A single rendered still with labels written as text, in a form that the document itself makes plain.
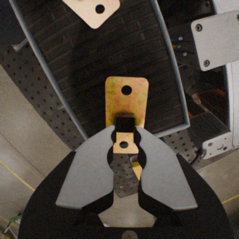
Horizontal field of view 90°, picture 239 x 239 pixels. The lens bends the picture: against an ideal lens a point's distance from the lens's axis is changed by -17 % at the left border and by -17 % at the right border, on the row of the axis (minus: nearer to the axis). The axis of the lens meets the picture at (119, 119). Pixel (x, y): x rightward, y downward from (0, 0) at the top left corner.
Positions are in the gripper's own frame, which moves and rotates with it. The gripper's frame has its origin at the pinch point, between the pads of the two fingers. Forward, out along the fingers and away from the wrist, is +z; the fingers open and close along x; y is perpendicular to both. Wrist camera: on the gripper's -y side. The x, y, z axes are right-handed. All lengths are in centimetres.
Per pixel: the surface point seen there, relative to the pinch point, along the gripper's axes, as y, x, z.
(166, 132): 3.2, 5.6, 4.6
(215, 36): -9.8, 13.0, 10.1
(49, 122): 30, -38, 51
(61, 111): 23, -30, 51
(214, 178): 166, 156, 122
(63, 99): -0.9, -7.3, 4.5
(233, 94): 1.6, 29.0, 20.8
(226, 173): 156, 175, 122
